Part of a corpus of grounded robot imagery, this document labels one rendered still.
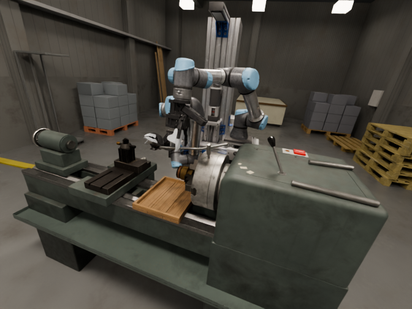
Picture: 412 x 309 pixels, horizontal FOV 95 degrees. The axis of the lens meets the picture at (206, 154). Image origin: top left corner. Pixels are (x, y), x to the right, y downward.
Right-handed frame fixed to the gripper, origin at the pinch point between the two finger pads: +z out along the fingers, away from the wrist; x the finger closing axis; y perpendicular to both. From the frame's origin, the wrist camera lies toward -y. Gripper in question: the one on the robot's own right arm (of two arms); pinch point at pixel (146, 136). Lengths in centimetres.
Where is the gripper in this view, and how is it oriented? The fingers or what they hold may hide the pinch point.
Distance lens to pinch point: 117.6
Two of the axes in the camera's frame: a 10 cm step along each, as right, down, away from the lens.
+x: -2.9, -9.1, 3.1
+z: -4.6, -1.5, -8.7
